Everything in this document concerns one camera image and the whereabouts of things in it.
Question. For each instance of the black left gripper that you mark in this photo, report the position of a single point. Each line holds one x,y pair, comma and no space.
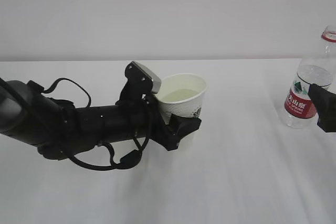
128,121

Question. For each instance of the clear water bottle red label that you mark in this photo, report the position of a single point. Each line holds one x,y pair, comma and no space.
317,67

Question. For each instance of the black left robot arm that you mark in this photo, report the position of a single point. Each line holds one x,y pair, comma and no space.
60,131

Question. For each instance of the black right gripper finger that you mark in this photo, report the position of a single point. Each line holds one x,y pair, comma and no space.
324,102

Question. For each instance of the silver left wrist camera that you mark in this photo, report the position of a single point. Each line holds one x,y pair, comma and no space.
143,79

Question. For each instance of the white paper cup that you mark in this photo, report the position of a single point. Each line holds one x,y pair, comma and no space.
181,94

